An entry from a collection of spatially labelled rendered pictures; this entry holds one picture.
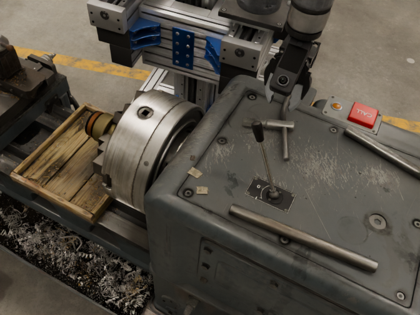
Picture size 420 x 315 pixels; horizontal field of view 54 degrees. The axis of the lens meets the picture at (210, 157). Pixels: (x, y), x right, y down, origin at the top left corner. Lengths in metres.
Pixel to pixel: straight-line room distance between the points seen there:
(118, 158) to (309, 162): 0.43
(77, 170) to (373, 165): 0.85
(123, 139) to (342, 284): 0.55
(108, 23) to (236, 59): 0.48
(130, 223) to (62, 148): 0.35
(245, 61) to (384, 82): 2.00
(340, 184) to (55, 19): 2.96
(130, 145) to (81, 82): 2.01
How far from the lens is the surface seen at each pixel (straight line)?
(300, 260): 0.78
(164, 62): 1.72
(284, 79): 0.80
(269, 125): 0.93
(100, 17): 1.57
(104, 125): 1.12
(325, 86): 3.07
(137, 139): 0.95
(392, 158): 0.96
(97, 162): 1.04
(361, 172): 0.93
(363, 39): 3.63
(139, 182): 0.96
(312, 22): 0.80
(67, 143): 1.41
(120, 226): 1.23
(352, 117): 1.01
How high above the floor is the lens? 1.94
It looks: 52 degrees down
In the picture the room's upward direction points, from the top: 6 degrees clockwise
